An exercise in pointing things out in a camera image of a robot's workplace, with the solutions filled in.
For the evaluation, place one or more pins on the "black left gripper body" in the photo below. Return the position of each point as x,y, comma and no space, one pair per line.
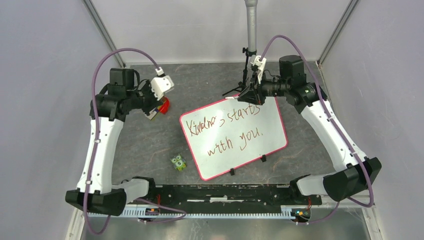
143,98

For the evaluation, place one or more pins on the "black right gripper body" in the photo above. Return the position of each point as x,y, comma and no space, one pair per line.
271,88

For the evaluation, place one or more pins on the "white board with pink frame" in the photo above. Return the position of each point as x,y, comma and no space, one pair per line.
228,134

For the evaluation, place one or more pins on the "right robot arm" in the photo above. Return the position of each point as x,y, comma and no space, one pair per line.
354,170

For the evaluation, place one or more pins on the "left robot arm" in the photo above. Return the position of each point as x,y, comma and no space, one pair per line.
126,91

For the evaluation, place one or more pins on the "black tripod stand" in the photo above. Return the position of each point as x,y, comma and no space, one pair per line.
242,84

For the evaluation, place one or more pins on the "green owl number toy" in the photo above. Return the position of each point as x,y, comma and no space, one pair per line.
178,162

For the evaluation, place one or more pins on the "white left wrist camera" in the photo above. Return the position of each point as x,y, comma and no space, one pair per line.
161,84

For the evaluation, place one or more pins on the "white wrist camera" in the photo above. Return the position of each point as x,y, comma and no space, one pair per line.
161,84
258,66

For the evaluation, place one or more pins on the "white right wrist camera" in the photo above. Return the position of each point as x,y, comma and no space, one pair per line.
258,66

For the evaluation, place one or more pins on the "grey camera pole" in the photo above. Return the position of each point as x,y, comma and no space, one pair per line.
251,16

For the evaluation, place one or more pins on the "white slotted cable duct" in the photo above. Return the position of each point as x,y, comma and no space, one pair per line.
148,212

